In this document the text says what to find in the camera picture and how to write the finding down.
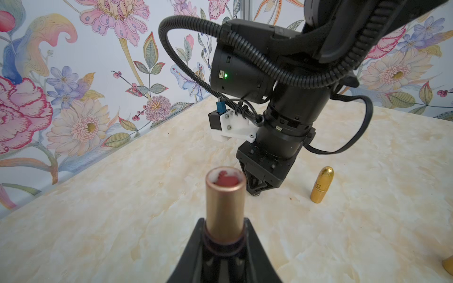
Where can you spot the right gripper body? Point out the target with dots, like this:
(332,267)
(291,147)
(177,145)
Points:
(262,170)

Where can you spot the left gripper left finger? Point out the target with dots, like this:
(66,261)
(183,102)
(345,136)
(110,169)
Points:
(189,266)

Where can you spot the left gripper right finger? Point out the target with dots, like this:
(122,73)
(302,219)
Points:
(258,268)

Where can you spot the black lipstick tube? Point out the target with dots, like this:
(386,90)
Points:
(224,236)

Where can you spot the gold bullet lipstick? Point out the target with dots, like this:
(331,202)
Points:
(322,184)
(447,264)

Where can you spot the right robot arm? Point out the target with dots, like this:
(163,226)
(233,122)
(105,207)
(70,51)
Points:
(272,83)

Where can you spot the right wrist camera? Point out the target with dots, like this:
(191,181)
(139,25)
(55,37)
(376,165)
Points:
(227,123)

